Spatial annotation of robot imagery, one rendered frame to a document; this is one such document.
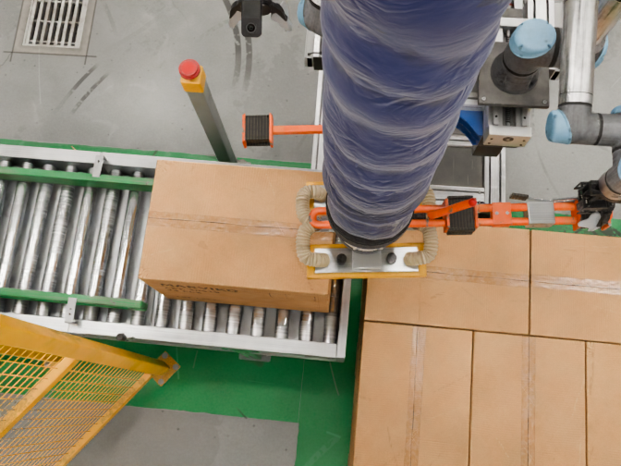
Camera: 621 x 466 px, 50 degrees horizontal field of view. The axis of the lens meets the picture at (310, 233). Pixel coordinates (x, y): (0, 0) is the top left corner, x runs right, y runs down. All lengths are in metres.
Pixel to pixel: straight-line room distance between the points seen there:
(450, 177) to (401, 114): 2.06
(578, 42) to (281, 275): 1.06
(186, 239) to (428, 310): 0.93
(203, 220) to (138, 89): 1.45
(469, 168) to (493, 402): 1.06
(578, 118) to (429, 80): 0.82
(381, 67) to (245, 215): 1.35
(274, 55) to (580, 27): 2.03
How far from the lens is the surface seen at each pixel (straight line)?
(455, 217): 1.82
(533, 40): 2.08
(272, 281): 2.07
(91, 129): 3.46
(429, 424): 2.46
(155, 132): 3.36
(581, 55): 1.67
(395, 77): 0.84
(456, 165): 3.01
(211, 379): 3.02
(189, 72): 2.25
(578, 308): 2.62
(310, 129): 1.88
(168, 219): 2.17
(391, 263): 1.87
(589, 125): 1.64
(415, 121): 0.95
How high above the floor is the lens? 2.97
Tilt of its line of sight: 75 degrees down
